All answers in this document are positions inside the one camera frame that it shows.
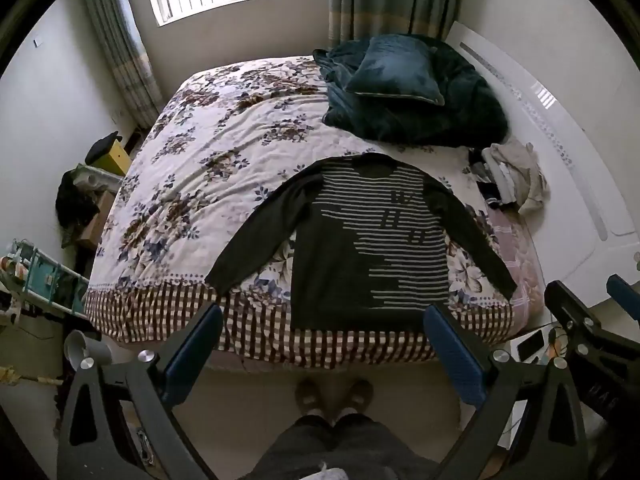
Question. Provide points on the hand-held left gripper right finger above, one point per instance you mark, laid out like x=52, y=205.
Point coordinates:
x=455, y=355

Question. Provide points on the grey-green curtain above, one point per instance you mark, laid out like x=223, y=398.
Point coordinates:
x=125, y=50
x=390, y=0

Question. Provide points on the yellow box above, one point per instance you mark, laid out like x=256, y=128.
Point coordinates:
x=117, y=160

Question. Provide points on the black crumpled cloth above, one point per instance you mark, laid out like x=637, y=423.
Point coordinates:
x=75, y=205

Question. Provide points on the dark striped long-sleeve sweater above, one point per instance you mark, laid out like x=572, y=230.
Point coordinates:
x=330, y=280

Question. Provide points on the dark teal plush blanket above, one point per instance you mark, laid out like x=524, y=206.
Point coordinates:
x=450, y=115

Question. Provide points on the teal storage rack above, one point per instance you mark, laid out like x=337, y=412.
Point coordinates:
x=55, y=285

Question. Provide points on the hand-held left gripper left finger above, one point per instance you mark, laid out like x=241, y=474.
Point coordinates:
x=192, y=350

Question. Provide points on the grey slipper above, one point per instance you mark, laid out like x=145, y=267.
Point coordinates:
x=359, y=395
x=311, y=397

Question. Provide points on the beige crumpled garment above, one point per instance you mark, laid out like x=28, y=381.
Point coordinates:
x=525, y=175

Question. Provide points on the black bag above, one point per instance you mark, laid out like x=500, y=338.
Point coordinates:
x=100, y=147

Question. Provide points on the dark teal pillow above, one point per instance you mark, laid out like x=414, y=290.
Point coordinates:
x=395, y=70

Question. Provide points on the cardboard box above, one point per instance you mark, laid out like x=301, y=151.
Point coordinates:
x=97, y=220

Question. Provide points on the white nightstand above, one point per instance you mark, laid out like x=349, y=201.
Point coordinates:
x=545, y=355

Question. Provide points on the black smartphone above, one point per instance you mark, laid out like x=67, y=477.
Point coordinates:
x=531, y=346

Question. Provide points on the pink bed sheet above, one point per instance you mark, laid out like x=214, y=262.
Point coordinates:
x=520, y=260

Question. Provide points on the grey plastic pipe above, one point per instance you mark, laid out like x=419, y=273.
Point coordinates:
x=90, y=350

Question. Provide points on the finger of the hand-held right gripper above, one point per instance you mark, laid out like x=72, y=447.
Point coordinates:
x=625, y=291
x=570, y=307

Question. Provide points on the floral quilted bedspread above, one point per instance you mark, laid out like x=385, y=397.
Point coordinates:
x=225, y=125

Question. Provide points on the white headboard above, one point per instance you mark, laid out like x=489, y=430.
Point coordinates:
x=575, y=160

